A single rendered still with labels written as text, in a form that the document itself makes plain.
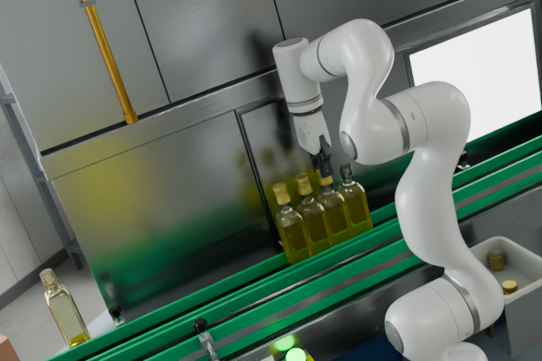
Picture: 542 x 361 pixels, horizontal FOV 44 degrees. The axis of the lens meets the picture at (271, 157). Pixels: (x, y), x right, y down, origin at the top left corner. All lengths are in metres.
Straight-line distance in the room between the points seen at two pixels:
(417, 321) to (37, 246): 3.69
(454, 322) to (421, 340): 0.07
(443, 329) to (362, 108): 0.44
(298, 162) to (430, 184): 0.63
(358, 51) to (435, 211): 0.30
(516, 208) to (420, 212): 0.78
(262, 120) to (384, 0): 0.45
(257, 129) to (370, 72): 0.60
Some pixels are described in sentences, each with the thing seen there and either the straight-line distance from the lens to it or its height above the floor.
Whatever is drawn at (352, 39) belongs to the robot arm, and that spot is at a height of 1.71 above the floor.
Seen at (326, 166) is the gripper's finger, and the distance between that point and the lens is 1.59.
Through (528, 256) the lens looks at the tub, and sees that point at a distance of 1.75.
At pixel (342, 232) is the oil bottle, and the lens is 1.67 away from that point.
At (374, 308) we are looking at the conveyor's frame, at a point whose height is 1.01.
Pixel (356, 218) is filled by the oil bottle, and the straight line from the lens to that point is 1.68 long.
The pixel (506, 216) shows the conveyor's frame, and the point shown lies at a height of 1.01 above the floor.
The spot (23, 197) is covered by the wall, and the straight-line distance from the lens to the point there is 4.60.
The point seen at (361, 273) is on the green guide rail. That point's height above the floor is 1.10.
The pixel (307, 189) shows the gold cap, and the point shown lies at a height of 1.30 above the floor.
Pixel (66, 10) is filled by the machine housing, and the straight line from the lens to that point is 1.54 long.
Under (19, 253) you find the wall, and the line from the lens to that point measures 4.62.
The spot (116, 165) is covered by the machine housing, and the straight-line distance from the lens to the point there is 1.62.
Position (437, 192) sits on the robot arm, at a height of 1.45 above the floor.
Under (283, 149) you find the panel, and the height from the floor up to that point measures 1.36.
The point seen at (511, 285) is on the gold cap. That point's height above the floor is 0.98.
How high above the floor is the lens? 2.00
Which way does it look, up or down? 22 degrees down
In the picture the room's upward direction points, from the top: 16 degrees counter-clockwise
